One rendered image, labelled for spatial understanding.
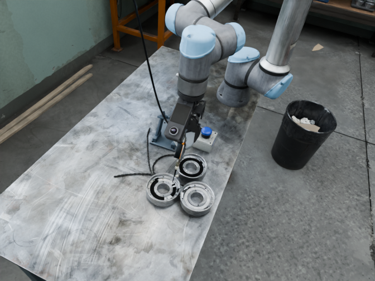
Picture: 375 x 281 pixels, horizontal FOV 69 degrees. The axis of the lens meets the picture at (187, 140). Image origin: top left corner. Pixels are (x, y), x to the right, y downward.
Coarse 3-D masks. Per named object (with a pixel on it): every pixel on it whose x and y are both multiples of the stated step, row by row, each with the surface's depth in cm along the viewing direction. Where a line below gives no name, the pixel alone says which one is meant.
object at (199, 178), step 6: (186, 156) 94; (192, 156) 94; (198, 156) 94; (186, 162) 92; (192, 162) 93; (204, 162) 93; (198, 168) 91; (204, 168) 91; (180, 174) 88; (204, 174) 89; (186, 180) 88; (192, 180) 88; (198, 180) 89
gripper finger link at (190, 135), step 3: (186, 132) 78; (189, 132) 77; (192, 132) 77; (186, 135) 79; (189, 135) 78; (192, 135) 78; (189, 138) 79; (192, 138) 79; (186, 141) 80; (189, 141) 80; (192, 141) 79; (186, 144) 81; (189, 144) 81; (192, 144) 80; (186, 147) 82; (189, 147) 82
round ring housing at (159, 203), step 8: (152, 176) 86; (160, 176) 87; (168, 176) 88; (160, 184) 86; (168, 184) 86; (176, 184) 86; (168, 192) 84; (176, 192) 84; (152, 200) 81; (160, 200) 80; (168, 200) 80; (176, 200) 84
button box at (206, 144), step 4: (212, 132) 101; (216, 132) 102; (200, 136) 99; (204, 136) 99; (208, 136) 99; (212, 136) 100; (216, 136) 101; (196, 140) 98; (200, 140) 98; (204, 140) 98; (208, 140) 98; (212, 140) 98; (196, 144) 100; (200, 144) 99; (204, 144) 98; (208, 144) 97; (212, 144) 99; (200, 148) 100; (204, 148) 100; (208, 148) 99; (208, 152) 100
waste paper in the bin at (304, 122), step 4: (292, 116) 200; (296, 120) 195; (300, 120) 198; (304, 120) 196; (308, 120) 196; (312, 120) 197; (300, 124) 188; (304, 124) 187; (308, 124) 187; (312, 124) 197; (308, 128) 186; (312, 128) 185; (316, 128) 185
